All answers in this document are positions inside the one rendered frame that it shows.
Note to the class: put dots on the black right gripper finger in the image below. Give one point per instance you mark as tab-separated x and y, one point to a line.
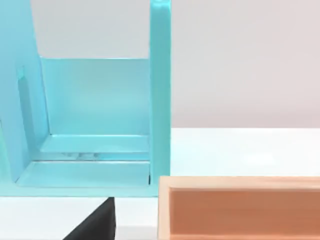
100	222

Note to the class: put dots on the light blue rack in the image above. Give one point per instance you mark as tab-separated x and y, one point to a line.
100	105

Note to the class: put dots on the shallow salmon-coloured box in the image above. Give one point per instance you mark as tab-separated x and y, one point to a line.
240	210

